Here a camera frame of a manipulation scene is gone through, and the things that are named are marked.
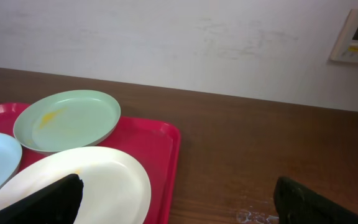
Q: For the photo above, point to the red plastic tray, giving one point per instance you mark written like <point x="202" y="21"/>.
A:
<point x="155" y="144"/>

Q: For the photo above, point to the green plate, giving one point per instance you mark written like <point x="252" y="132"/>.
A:
<point x="67" y="120"/>

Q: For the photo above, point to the white plate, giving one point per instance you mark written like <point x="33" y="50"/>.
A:
<point x="116" y="187"/>

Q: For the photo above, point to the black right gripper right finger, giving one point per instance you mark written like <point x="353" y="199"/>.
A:
<point x="297" y="204"/>

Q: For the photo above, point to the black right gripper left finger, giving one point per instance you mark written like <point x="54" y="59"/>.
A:
<point x="57" y="203"/>

